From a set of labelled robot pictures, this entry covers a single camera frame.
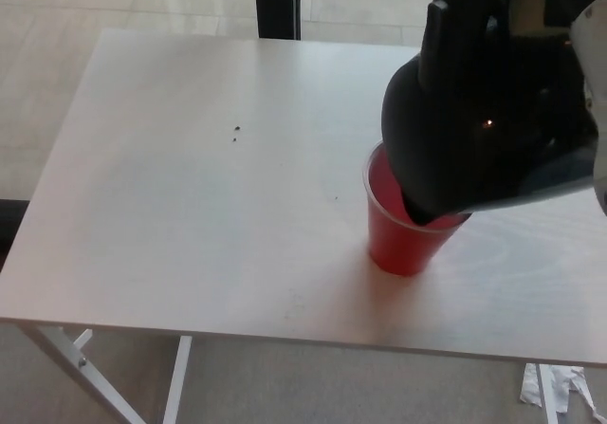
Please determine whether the black electric kettle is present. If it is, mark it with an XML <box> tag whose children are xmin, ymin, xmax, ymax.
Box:
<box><xmin>380</xmin><ymin>0</ymin><xmax>599</xmax><ymax>229</ymax></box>

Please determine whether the crumpled white paper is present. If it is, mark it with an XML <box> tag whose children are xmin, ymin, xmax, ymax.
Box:
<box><xmin>519</xmin><ymin>362</ymin><xmax>599</xmax><ymax>424</ymax></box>

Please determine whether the white straight table leg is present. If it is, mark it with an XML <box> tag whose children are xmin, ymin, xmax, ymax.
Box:
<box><xmin>538</xmin><ymin>362</ymin><xmax>560</xmax><ymax>424</ymax></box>
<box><xmin>161</xmin><ymin>336</ymin><xmax>193</xmax><ymax>424</ymax></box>

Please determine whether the red plastic cup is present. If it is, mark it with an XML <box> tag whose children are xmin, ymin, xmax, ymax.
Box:
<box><xmin>360</xmin><ymin>141</ymin><xmax>473</xmax><ymax>277</ymax></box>

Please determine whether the white slanted table leg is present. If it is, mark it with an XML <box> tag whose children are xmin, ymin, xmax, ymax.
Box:
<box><xmin>21</xmin><ymin>324</ymin><xmax>144</xmax><ymax>424</ymax></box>

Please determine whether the black vertical window post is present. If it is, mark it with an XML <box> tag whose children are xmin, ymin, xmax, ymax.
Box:
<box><xmin>253</xmin><ymin>0</ymin><xmax>304</xmax><ymax>42</ymax></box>

